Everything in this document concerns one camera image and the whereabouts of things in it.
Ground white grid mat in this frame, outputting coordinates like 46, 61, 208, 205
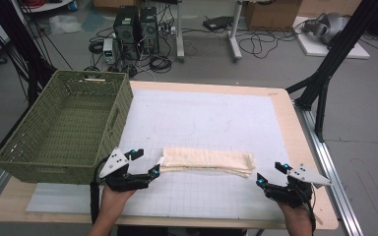
26, 88, 291, 221

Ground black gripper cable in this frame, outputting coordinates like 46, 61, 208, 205
90, 157, 109, 226
306, 186, 324, 235

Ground cream cloth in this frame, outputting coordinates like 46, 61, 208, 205
158, 146, 257, 179

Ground person's right hand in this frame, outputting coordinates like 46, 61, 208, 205
276, 200, 313, 228

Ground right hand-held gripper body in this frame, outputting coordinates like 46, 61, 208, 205
263, 162, 333, 208

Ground black flat device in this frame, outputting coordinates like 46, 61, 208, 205
202, 15, 234, 32

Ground clear plastic bag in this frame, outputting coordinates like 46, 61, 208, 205
47, 14, 84, 35

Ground green woven basket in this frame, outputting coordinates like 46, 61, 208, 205
0, 69, 135, 186

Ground white desk leg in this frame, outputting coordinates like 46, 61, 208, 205
175, 0, 186, 63
227, 0, 244, 63

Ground person's left hand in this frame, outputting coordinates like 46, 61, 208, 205
101, 184, 138, 218

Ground brown cardboard box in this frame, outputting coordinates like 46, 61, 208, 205
244, 0, 303, 31

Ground grey bench power supply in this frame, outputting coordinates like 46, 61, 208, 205
102, 37, 118, 66

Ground white floor board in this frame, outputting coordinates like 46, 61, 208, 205
292, 15, 371, 60

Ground coiled black cable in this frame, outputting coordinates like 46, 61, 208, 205
149, 54, 173, 75

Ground grey rounded device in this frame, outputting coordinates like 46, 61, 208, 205
301, 12, 349, 45

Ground black computer tower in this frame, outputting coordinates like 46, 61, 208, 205
139, 6, 160, 55
112, 5, 142, 61

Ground loose black floor cables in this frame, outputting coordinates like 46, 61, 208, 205
237, 28, 298, 61

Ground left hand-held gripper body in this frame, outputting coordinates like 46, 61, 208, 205
97, 147, 152, 193

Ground black metal stand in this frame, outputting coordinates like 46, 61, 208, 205
284, 0, 378, 143
0, 0, 58, 107

